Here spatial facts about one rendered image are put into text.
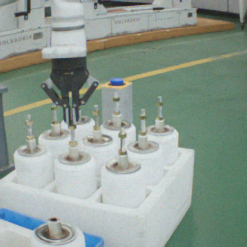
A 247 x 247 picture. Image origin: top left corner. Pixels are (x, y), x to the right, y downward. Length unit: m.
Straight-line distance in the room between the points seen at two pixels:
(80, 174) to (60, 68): 0.24
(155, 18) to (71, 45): 3.38
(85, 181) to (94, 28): 2.81
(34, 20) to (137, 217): 2.67
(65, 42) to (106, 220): 0.38
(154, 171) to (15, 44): 2.37
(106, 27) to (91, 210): 2.96
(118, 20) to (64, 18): 3.02
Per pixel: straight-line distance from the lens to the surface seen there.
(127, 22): 4.04
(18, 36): 3.35
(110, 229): 1.02
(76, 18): 0.96
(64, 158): 1.07
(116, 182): 0.99
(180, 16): 4.59
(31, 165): 1.10
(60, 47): 0.93
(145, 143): 1.11
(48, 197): 1.06
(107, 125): 1.26
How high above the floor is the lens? 0.67
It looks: 19 degrees down
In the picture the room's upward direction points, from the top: 1 degrees counter-clockwise
